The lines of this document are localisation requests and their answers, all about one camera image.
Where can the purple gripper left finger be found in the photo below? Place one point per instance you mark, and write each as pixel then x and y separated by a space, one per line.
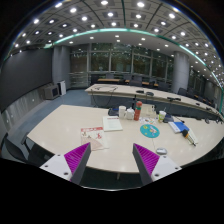
pixel 69 166

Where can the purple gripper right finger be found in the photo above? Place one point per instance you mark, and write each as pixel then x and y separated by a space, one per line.
pixel 151 166

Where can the round teal mouse pad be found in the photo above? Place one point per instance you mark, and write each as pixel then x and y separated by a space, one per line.
pixel 149 131

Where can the black office chair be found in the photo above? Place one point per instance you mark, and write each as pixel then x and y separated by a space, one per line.
pixel 37 155

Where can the red and white booklet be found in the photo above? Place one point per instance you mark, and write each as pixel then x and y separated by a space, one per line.
pixel 95 136

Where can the blue notebook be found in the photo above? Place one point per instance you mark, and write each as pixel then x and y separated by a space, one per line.
pixel 178 127

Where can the paper cup with green sleeve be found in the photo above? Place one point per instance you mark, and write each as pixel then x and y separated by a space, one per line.
pixel 161 116

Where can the white box on table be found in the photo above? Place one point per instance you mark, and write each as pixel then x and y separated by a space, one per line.
pixel 148 109

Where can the white closed book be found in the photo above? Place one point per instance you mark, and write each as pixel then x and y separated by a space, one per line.
pixel 111 123

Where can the white mug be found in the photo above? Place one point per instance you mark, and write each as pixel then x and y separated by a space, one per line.
pixel 122 112

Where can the orange red bottle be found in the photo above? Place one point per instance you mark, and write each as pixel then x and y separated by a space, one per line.
pixel 137 110

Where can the black device on table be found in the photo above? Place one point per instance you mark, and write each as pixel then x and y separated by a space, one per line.
pixel 114 111

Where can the grey cabinet by wall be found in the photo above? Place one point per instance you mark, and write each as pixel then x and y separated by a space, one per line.
pixel 51 92

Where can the white appliance by wall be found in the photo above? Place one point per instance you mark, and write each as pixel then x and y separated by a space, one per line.
pixel 62 87

